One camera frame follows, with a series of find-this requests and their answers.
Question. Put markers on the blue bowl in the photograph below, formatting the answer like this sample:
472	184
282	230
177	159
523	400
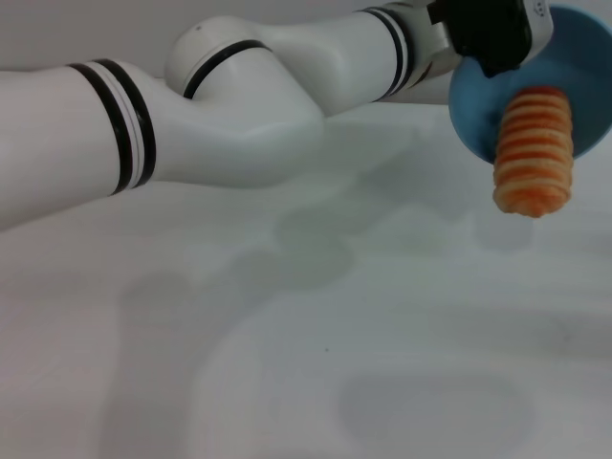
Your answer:
473	119

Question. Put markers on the orange ridged bread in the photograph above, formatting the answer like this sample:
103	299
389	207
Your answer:
533	153

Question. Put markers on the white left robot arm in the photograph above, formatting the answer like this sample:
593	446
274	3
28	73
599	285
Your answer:
239	115

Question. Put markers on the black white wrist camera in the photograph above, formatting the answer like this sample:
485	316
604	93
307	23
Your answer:
487	28

